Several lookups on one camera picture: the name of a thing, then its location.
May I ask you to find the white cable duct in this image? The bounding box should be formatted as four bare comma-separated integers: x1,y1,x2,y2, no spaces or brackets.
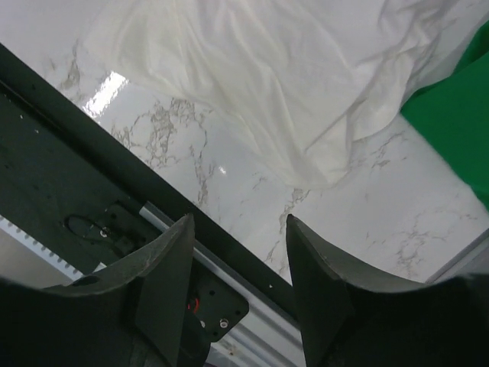
1,216,83,281

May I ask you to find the green t shirt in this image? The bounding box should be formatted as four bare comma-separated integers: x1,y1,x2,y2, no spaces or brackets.
400,23,488,207

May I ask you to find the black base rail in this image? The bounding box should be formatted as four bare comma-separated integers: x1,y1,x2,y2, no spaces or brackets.
0,42,303,345

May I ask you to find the white printed t shirt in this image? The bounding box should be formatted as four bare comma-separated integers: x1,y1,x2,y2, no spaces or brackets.
84,1,480,190

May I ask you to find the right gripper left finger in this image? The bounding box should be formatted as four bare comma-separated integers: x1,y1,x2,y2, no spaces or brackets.
1,215,194,366

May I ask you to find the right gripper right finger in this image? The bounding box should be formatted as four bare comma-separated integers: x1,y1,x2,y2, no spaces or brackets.
286,216,488,366

